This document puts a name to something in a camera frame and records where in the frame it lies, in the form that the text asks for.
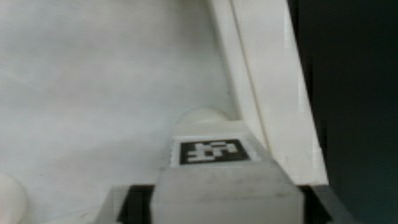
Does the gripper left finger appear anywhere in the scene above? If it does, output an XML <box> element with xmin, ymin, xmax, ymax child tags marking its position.
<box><xmin>95</xmin><ymin>184</ymin><xmax>154</xmax><ymax>224</ymax></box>

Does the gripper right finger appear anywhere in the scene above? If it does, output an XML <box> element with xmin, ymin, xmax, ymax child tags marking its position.
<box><xmin>298</xmin><ymin>185</ymin><xmax>362</xmax><ymax>224</ymax></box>

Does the white square tabletop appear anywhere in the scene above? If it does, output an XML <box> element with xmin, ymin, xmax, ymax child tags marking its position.
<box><xmin>0</xmin><ymin>0</ymin><xmax>326</xmax><ymax>224</ymax></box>

